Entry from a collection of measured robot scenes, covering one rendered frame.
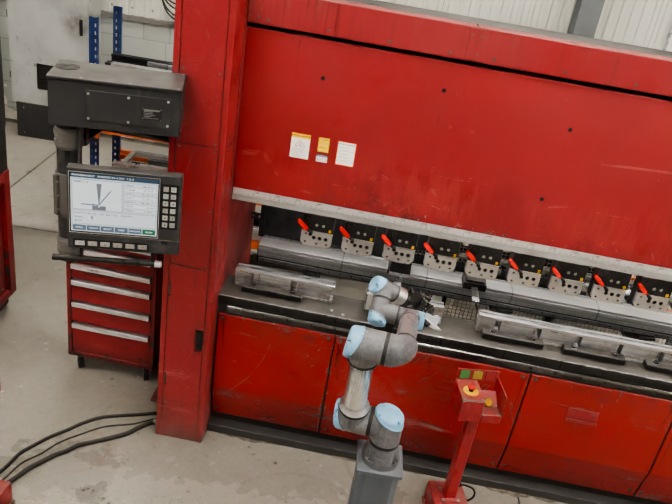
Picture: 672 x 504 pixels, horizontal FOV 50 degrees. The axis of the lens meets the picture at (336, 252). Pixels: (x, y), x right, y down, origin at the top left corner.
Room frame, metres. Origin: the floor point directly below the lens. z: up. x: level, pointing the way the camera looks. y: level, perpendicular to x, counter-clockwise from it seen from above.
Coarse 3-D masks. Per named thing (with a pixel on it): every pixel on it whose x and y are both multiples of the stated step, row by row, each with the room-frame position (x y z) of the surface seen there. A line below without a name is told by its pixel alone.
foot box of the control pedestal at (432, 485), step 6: (432, 486) 2.75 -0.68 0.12; (438, 486) 2.76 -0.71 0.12; (426, 492) 2.78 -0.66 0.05; (432, 492) 2.71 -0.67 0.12; (438, 492) 2.72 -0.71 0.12; (462, 492) 2.75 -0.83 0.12; (426, 498) 2.75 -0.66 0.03; (432, 498) 2.68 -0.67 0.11; (438, 498) 2.68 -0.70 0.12; (462, 498) 2.71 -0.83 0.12
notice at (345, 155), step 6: (342, 144) 3.10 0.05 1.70; (348, 144) 3.09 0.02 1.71; (354, 144) 3.09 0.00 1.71; (342, 150) 3.09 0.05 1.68; (348, 150) 3.09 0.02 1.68; (354, 150) 3.09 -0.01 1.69; (336, 156) 3.10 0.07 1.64; (342, 156) 3.09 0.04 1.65; (348, 156) 3.09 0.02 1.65; (354, 156) 3.09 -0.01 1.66; (336, 162) 3.10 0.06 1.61; (342, 162) 3.09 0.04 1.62; (348, 162) 3.09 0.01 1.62
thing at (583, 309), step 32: (288, 256) 3.38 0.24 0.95; (320, 256) 3.38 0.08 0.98; (352, 256) 3.43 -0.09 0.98; (416, 288) 3.35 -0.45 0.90; (448, 288) 3.34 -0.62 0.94; (512, 288) 3.37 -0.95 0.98; (544, 288) 3.44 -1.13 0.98; (576, 320) 3.31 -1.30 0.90; (608, 320) 3.30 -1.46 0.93; (640, 320) 3.29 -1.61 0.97
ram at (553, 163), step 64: (256, 64) 3.12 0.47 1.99; (320, 64) 3.10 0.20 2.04; (384, 64) 3.09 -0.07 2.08; (448, 64) 3.08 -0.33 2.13; (256, 128) 3.11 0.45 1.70; (320, 128) 3.10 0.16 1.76; (384, 128) 3.09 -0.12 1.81; (448, 128) 3.07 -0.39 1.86; (512, 128) 3.06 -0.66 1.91; (576, 128) 3.05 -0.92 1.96; (640, 128) 3.03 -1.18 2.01; (320, 192) 3.10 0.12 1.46; (384, 192) 3.08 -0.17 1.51; (448, 192) 3.07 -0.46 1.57; (512, 192) 3.06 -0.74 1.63; (576, 192) 3.04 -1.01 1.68; (640, 192) 3.03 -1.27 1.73; (640, 256) 3.03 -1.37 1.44
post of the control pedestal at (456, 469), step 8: (464, 424) 2.71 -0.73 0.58; (472, 424) 2.69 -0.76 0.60; (464, 432) 2.69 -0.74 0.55; (472, 432) 2.69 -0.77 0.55; (464, 440) 2.68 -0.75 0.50; (472, 440) 2.69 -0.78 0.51; (456, 448) 2.72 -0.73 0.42; (464, 448) 2.69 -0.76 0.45; (456, 456) 2.69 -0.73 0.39; (464, 456) 2.69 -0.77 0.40; (456, 464) 2.68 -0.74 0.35; (464, 464) 2.69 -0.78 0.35; (448, 472) 2.73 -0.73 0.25; (456, 472) 2.69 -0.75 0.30; (448, 480) 2.70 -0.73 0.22; (456, 480) 2.69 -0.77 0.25; (448, 488) 2.68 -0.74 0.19; (456, 488) 2.69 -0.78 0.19; (448, 496) 2.68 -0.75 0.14
